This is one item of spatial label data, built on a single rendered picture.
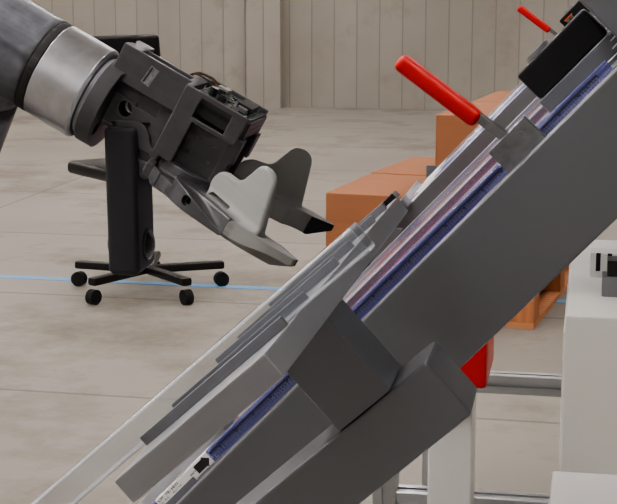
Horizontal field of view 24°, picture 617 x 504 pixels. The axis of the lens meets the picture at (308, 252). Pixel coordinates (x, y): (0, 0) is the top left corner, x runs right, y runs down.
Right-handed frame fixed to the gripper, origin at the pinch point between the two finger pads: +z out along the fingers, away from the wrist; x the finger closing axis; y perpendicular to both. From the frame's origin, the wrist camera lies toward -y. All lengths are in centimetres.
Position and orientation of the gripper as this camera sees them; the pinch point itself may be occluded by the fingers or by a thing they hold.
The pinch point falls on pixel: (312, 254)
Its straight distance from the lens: 109.7
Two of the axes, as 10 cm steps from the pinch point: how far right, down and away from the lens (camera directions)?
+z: 8.6, 5.1, -0.7
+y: 4.8, -8.4, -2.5
